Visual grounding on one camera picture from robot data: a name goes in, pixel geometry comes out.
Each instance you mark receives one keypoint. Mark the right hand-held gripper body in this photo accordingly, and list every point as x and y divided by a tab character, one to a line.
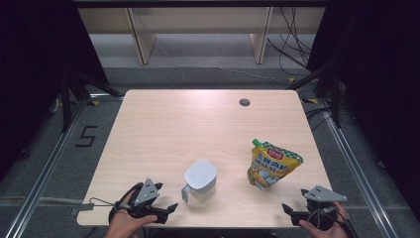
325	195

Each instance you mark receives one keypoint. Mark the grey tape piece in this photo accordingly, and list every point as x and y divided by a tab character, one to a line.
84	208

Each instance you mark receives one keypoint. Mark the yellow spout pouch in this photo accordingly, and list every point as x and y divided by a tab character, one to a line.
272	167

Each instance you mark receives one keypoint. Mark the person's left hand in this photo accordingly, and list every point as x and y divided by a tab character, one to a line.
124	223

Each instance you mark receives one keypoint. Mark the person's right hand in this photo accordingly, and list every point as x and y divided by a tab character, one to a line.
330	233

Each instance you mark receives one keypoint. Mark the grey table grommet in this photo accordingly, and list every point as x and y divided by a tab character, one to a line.
244	102

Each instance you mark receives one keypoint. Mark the aluminium floor rail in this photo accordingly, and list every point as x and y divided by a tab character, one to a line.
356	172
43	175

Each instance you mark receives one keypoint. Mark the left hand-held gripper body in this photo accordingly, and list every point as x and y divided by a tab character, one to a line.
145	193

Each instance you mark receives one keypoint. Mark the clear jar with white lid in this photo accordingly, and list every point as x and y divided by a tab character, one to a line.
200	174

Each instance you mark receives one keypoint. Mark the black metal stand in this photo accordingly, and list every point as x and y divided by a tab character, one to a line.
66	102
336	102

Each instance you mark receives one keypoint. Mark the light wooden desk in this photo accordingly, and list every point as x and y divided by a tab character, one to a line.
204	20

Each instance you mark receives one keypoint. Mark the black curtain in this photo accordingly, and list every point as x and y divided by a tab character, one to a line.
36	82
379	99

